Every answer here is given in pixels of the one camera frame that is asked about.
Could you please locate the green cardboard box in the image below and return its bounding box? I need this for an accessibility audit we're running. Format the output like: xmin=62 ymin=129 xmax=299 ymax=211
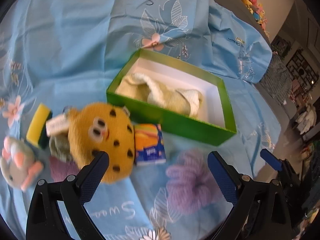
xmin=106 ymin=49 xmax=236 ymax=146

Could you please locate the cream yellow waffle towel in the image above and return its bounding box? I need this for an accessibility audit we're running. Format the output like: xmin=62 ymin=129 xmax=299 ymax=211
xmin=116 ymin=72 xmax=203 ymax=118

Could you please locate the grey elephant plush toy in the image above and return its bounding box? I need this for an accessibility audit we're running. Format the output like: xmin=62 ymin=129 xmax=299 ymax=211
xmin=1 ymin=136 xmax=43 ymax=192

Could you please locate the light blue floral sheet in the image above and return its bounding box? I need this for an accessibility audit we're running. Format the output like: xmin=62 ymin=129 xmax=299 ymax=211
xmin=1 ymin=0 xmax=280 ymax=239

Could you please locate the plush toy pile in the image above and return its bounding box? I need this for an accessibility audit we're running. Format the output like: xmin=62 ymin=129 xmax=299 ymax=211
xmin=241 ymin=0 xmax=270 ymax=38

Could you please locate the yellow spotted plush toy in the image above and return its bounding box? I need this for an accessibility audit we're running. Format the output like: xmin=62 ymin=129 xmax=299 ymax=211
xmin=67 ymin=102 xmax=135 ymax=184

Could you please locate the mauve purple cloth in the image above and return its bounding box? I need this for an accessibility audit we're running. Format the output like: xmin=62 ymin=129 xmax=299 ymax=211
xmin=49 ymin=156 xmax=79 ymax=182

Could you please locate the lilac fluffy scrunchie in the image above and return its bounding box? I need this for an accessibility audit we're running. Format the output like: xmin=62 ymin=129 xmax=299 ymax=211
xmin=165 ymin=149 xmax=222 ymax=215

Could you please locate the blue orange tissue pack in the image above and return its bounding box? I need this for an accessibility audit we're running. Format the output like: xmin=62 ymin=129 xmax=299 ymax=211
xmin=134 ymin=124 xmax=167 ymax=166

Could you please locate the dark wall shelf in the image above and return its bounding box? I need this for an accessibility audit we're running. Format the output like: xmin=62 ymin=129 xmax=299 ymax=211
xmin=286 ymin=49 xmax=319 ymax=94

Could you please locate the yellow green sponge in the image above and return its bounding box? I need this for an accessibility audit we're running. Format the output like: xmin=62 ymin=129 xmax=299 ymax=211
xmin=26 ymin=103 xmax=52 ymax=150

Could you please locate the grey sofa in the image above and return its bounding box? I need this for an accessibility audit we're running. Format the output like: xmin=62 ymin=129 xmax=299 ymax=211
xmin=214 ymin=0 xmax=296 ymax=123

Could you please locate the sage green cloth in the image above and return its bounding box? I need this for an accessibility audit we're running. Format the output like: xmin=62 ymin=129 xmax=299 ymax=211
xmin=49 ymin=134 xmax=73 ymax=163

